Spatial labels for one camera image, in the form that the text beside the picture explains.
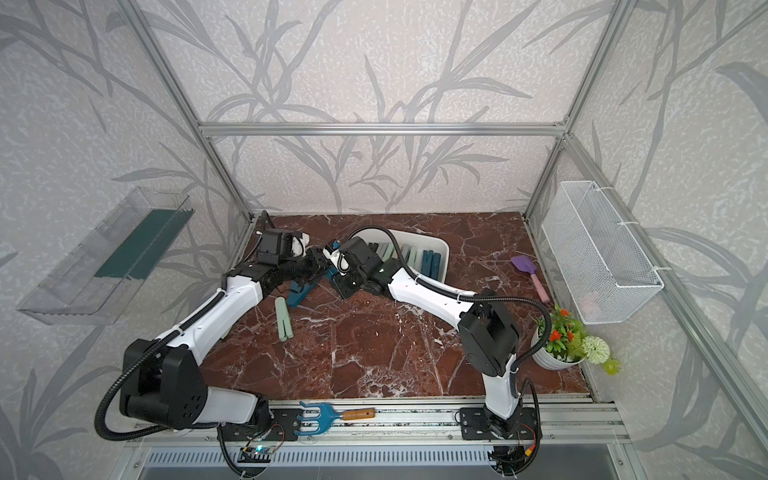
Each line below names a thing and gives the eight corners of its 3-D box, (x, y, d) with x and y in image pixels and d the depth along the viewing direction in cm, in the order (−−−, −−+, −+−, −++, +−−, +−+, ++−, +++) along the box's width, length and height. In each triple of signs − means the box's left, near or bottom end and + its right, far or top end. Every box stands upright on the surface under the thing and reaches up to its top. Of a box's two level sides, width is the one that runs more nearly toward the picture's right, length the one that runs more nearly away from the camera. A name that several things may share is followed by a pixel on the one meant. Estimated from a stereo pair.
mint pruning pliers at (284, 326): (282, 342, 90) (279, 338, 87) (276, 303, 98) (273, 299, 96) (293, 337, 90) (291, 334, 88) (286, 300, 99) (284, 295, 97)
